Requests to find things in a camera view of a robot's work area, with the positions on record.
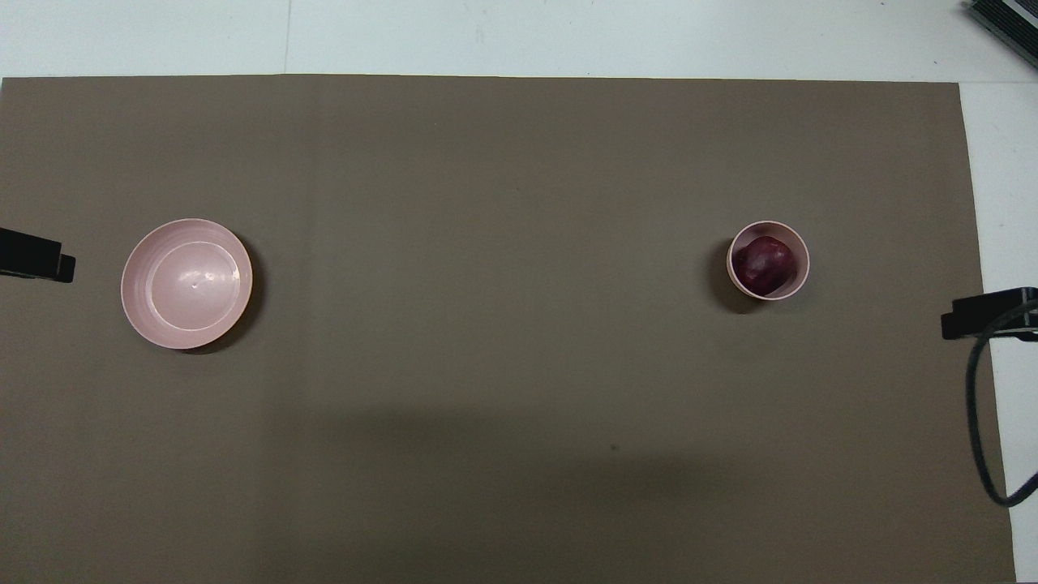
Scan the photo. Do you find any dark red apple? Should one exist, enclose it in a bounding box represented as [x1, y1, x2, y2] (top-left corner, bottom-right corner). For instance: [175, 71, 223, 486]
[732, 236, 796, 297]

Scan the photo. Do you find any pink plate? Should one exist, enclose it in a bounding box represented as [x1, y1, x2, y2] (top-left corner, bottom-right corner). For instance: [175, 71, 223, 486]
[120, 218, 254, 350]

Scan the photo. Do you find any pink bowl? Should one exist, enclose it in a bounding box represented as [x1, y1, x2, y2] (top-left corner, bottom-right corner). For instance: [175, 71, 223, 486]
[727, 221, 811, 302]

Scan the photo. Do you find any black ridged device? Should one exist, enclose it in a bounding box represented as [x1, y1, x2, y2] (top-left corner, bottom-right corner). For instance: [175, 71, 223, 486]
[962, 0, 1038, 71]

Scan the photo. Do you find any brown table mat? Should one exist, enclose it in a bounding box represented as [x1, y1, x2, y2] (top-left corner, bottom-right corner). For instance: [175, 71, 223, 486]
[0, 75, 1019, 584]

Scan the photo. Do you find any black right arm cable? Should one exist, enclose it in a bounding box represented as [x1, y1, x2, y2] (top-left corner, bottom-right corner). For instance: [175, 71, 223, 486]
[965, 298, 1038, 509]

